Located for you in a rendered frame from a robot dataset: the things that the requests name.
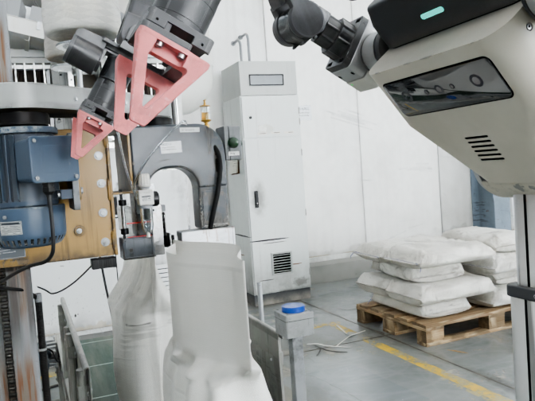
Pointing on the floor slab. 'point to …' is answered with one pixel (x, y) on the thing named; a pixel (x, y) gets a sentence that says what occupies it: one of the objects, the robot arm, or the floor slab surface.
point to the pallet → (404, 325)
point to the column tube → (30, 362)
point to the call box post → (297, 369)
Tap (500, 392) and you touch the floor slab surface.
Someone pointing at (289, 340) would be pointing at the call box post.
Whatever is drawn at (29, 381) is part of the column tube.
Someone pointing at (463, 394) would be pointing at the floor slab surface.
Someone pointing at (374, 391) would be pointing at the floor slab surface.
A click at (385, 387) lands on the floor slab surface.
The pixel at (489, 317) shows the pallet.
